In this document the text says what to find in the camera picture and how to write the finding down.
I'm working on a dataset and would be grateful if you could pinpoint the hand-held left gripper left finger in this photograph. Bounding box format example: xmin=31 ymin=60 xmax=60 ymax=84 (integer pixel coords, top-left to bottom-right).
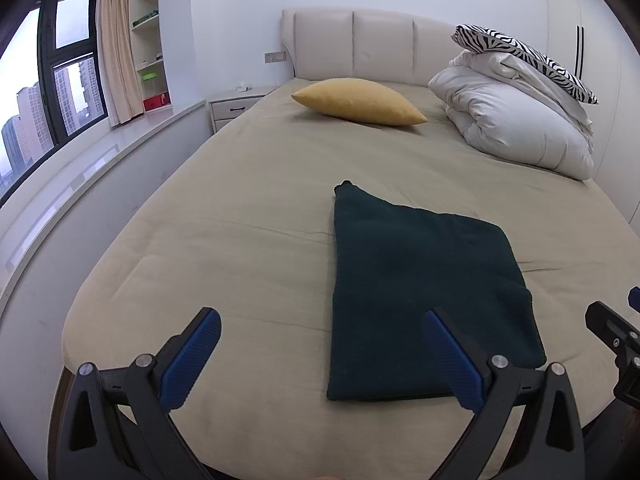
xmin=52 ymin=306 xmax=223 ymax=480

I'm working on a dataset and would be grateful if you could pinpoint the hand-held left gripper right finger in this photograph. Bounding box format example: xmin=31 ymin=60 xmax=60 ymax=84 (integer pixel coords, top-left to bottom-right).
xmin=421 ymin=308 xmax=586 ymax=480

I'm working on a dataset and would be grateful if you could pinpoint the dark green towel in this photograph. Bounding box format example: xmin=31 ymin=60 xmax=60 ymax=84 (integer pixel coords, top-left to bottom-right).
xmin=326 ymin=179 xmax=548 ymax=403

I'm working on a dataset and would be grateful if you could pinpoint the bed with beige sheet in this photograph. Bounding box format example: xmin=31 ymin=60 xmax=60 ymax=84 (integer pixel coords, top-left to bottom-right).
xmin=60 ymin=77 xmax=640 ymax=480

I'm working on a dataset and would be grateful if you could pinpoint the white window bench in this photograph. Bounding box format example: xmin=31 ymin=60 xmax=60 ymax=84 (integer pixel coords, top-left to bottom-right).
xmin=0 ymin=97 xmax=209 ymax=321

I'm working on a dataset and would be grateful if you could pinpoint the white wardrobe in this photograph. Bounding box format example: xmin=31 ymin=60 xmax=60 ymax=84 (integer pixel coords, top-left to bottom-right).
xmin=544 ymin=0 xmax=640 ymax=223

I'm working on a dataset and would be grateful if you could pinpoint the white duvet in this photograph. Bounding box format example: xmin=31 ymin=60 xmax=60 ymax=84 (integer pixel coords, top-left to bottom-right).
xmin=428 ymin=51 xmax=596 ymax=181

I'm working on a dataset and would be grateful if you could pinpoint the white nightstand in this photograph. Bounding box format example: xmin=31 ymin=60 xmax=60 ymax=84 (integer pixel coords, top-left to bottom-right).
xmin=208 ymin=85 xmax=279 ymax=135

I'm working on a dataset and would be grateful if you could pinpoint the zebra print pillow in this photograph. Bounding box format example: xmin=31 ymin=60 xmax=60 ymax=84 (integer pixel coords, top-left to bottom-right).
xmin=451 ymin=24 xmax=600 ymax=106

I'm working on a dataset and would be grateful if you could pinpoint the yellow pillow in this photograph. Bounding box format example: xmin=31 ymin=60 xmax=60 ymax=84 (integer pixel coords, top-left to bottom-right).
xmin=291 ymin=78 xmax=429 ymax=127

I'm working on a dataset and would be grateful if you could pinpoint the black framed window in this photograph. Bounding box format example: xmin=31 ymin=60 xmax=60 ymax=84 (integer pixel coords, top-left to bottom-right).
xmin=0 ymin=0 xmax=109 ymax=207

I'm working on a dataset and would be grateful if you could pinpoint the beige curtain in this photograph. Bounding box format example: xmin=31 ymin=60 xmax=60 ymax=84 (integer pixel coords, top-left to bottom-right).
xmin=94 ymin=0 xmax=145 ymax=126

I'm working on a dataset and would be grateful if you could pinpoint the beige padded headboard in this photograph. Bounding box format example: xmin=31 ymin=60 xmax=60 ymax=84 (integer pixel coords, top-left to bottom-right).
xmin=281 ymin=8 xmax=468 ymax=89

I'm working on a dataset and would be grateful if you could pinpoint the white wall shelf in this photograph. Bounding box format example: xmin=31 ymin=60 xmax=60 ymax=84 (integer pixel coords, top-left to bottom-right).
xmin=128 ymin=0 xmax=174 ymax=114

